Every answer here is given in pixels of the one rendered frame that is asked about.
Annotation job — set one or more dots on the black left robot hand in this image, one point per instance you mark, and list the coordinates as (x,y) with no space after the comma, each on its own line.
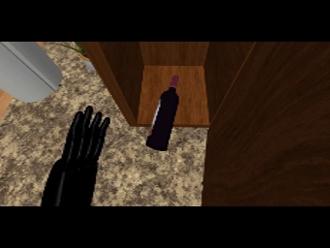
(78,155)

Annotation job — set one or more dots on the dark wine bottle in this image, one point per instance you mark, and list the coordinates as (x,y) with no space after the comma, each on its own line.
(165,122)

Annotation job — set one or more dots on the brown wooden cabinet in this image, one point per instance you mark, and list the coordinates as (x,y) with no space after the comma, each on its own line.
(171,93)

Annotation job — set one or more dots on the dark wooden cabinet door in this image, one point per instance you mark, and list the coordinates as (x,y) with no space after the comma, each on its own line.
(275,129)

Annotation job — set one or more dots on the green potted plant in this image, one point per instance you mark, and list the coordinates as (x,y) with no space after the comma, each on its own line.
(82,51)

